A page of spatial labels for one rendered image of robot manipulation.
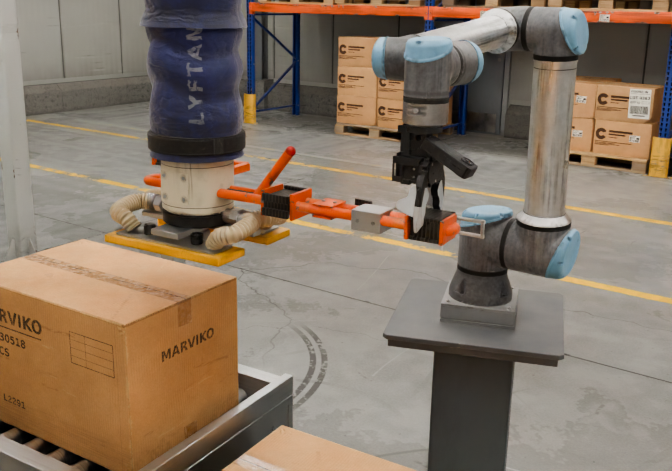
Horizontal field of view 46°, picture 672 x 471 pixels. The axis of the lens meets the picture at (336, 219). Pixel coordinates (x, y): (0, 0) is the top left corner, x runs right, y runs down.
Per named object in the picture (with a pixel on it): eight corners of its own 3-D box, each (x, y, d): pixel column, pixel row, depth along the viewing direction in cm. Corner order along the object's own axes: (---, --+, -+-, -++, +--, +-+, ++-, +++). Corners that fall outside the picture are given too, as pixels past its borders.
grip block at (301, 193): (258, 216, 177) (258, 190, 176) (282, 207, 186) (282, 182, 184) (290, 222, 174) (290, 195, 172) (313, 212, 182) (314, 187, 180)
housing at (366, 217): (349, 230, 168) (350, 209, 167) (364, 222, 174) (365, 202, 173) (379, 235, 165) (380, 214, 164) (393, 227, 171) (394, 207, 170)
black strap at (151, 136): (126, 149, 184) (126, 132, 183) (192, 135, 203) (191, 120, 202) (205, 160, 173) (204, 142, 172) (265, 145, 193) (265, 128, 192)
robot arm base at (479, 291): (447, 282, 253) (449, 252, 250) (508, 286, 251) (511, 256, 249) (449, 304, 235) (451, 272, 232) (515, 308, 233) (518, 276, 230)
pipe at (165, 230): (109, 225, 191) (107, 202, 189) (178, 204, 212) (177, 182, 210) (224, 249, 175) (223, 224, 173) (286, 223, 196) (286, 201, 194)
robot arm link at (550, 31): (523, 260, 241) (540, 3, 217) (580, 272, 232) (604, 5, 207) (502, 277, 229) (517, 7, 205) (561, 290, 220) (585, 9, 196)
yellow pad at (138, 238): (103, 242, 190) (102, 221, 188) (133, 232, 198) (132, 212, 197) (218, 268, 174) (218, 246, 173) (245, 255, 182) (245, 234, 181)
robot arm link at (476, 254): (470, 252, 250) (474, 198, 246) (522, 264, 241) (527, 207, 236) (448, 265, 238) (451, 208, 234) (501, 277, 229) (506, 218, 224)
